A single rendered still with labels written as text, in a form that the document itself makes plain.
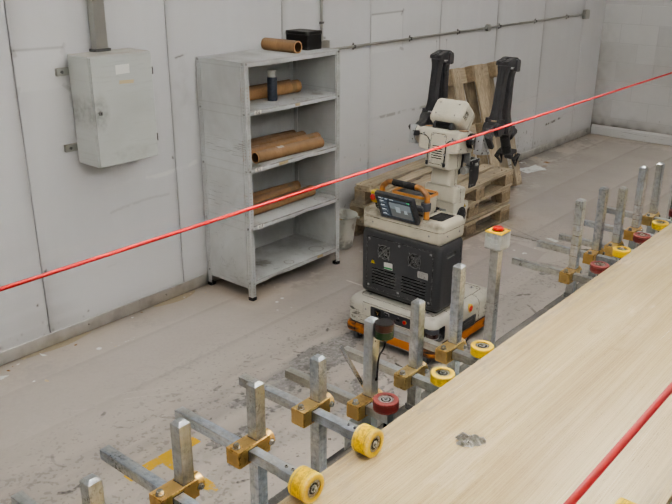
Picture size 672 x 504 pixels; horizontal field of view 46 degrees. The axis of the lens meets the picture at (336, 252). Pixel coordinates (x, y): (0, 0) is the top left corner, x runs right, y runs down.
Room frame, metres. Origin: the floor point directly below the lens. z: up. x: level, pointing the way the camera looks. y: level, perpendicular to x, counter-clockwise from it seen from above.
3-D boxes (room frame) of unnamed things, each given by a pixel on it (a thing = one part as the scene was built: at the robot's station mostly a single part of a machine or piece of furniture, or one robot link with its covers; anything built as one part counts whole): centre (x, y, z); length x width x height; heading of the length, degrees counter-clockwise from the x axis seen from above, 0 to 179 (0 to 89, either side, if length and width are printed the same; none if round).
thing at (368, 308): (4.09, -0.32, 0.23); 0.41 x 0.02 x 0.08; 50
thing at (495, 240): (2.79, -0.60, 1.18); 0.07 x 0.07 x 0.08; 50
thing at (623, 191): (3.74, -1.40, 0.87); 0.04 x 0.04 x 0.48; 50
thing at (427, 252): (4.29, -0.45, 0.59); 0.55 x 0.34 x 0.83; 50
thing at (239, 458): (1.81, 0.23, 0.95); 0.14 x 0.06 x 0.05; 140
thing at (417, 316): (2.40, -0.27, 0.87); 0.04 x 0.04 x 0.48; 50
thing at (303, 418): (2.00, 0.06, 0.95); 0.14 x 0.06 x 0.05; 140
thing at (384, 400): (2.12, -0.15, 0.85); 0.08 x 0.08 x 0.11
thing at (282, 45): (5.38, 0.37, 1.59); 0.30 x 0.08 x 0.08; 50
